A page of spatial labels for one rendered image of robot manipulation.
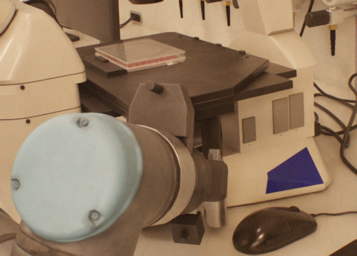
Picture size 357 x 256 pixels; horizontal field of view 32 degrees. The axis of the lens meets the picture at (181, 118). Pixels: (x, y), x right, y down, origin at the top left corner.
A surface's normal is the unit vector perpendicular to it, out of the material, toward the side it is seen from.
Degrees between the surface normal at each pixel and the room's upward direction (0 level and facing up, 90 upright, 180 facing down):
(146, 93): 65
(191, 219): 17
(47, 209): 60
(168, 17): 90
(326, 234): 0
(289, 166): 48
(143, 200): 105
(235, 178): 80
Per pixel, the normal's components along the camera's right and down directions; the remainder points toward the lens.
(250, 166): 0.26, -0.44
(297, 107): 0.44, 0.25
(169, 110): -0.33, -0.11
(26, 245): -0.61, -0.20
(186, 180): 0.95, 0.03
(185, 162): 0.93, -0.22
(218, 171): 0.78, -0.01
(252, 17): -0.84, 0.44
